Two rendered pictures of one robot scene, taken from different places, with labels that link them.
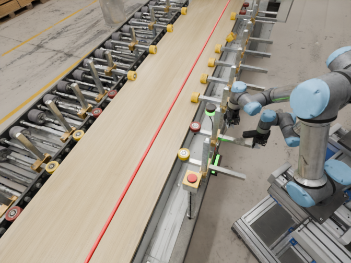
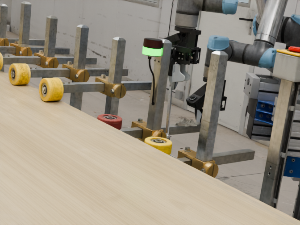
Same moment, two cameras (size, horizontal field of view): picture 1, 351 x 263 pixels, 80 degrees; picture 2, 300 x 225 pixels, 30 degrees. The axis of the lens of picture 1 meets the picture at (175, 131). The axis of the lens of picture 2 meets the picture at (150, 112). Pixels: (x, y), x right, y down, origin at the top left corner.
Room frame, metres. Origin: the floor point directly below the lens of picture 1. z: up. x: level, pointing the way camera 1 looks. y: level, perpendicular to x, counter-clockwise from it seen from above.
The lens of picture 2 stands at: (0.11, 1.36, 1.36)
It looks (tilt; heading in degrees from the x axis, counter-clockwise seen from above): 14 degrees down; 296
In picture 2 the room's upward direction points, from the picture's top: 7 degrees clockwise
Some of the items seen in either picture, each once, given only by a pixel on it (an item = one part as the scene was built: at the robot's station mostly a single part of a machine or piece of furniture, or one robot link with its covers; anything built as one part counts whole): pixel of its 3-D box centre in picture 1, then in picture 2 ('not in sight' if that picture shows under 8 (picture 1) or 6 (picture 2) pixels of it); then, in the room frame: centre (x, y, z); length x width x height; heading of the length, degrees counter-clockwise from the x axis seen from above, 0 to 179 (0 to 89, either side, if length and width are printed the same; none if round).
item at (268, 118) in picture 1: (267, 119); (217, 51); (0.78, -0.55, 1.13); 0.09 x 0.08 x 0.11; 86
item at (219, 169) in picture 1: (211, 167); (204, 161); (0.66, -0.22, 0.82); 0.43 x 0.03 x 0.04; 65
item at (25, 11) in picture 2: (241, 54); (22, 53); (1.77, -0.69, 0.94); 0.03 x 0.03 x 0.48; 65
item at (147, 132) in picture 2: (213, 137); (147, 133); (0.89, -0.28, 0.85); 0.13 x 0.06 x 0.05; 155
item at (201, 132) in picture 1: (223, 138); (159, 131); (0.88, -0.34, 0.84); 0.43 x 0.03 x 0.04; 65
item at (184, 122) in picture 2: (240, 139); (185, 121); (0.83, -0.45, 0.87); 0.09 x 0.07 x 0.02; 65
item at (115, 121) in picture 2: (195, 129); (108, 132); (0.97, -0.15, 0.85); 0.08 x 0.08 x 0.11
